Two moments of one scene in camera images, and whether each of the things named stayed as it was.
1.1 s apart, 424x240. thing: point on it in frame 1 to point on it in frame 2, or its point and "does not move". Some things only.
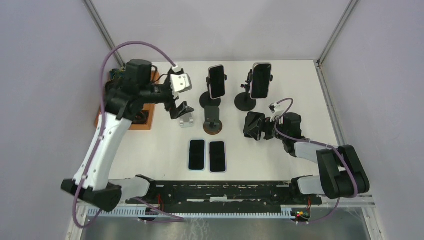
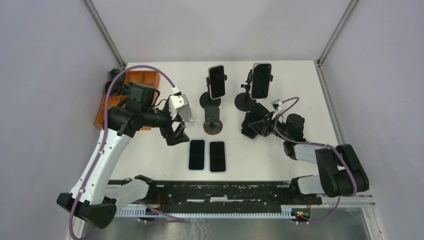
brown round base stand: (212, 125) does not move
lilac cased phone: (217, 157) does not move
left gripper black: (182, 109) to (179, 135)
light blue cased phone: (197, 155) does not move
